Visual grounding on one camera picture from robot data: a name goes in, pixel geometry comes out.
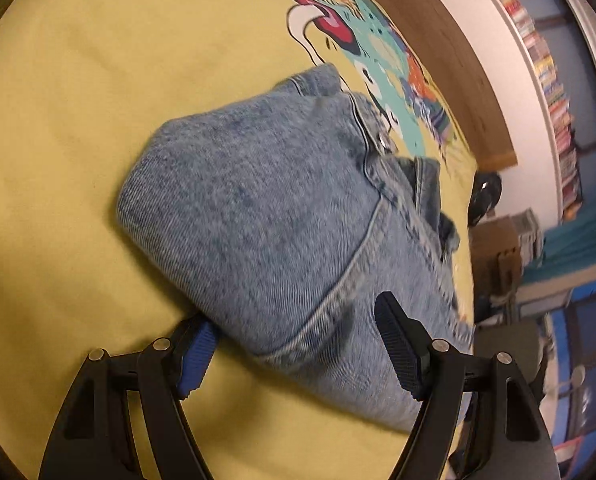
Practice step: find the black backpack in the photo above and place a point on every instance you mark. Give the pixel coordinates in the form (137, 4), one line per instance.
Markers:
(485, 195)

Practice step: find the blue denim jacket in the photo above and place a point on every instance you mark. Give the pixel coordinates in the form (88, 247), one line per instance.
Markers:
(278, 210)

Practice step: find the blue curtain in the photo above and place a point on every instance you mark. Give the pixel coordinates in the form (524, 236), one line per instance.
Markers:
(578, 235)

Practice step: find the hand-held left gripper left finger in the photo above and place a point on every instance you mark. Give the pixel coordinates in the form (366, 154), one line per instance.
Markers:
(198, 360)

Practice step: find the wooden headboard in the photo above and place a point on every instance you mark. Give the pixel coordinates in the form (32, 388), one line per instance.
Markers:
(453, 60)

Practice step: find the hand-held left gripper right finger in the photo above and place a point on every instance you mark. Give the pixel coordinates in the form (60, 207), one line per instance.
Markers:
(398, 340)

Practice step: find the grey chair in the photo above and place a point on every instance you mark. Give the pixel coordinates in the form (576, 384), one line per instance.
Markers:
(513, 345)

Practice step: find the brown cardboard box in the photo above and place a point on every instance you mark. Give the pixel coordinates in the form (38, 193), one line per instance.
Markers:
(493, 250)

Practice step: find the row of books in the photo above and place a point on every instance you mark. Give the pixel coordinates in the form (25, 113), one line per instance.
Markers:
(553, 85)

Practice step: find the white printer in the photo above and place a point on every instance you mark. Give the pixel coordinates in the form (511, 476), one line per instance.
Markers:
(528, 232)

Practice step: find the yellow printed bed sheet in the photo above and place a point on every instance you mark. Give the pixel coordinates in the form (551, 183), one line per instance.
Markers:
(78, 110)

